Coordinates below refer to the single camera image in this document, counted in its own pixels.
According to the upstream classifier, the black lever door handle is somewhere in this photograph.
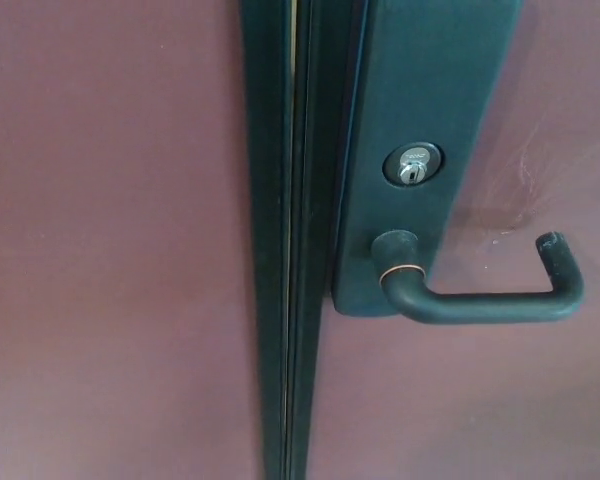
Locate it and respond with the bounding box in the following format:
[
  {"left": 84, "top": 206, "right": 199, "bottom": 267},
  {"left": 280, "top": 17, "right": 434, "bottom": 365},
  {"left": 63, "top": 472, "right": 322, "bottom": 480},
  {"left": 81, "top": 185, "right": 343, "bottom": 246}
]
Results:
[{"left": 371, "top": 229, "right": 585, "bottom": 326}]

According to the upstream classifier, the plain maroon door leaf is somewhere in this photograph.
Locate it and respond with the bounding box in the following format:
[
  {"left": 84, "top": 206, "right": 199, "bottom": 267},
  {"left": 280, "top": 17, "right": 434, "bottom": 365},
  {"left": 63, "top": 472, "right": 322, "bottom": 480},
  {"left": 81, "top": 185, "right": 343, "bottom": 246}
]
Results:
[{"left": 0, "top": 0, "right": 262, "bottom": 480}]

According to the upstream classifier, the silver lock cylinder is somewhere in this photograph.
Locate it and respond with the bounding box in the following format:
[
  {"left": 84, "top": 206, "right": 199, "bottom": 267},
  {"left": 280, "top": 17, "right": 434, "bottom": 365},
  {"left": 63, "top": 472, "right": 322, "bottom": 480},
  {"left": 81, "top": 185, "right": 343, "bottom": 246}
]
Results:
[{"left": 382, "top": 142, "right": 446, "bottom": 189}]

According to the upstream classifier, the black handle back plate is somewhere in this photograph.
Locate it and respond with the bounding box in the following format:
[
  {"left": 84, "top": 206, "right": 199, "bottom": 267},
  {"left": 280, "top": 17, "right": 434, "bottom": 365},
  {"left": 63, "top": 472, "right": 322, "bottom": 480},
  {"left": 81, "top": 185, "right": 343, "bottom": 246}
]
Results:
[{"left": 331, "top": 0, "right": 524, "bottom": 321}]

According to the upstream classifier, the maroon door leaf with handle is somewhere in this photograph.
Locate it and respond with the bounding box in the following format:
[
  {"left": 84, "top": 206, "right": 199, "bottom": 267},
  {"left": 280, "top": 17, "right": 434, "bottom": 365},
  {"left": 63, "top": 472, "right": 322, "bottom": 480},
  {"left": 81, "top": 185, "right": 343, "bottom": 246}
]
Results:
[{"left": 307, "top": 0, "right": 600, "bottom": 480}]

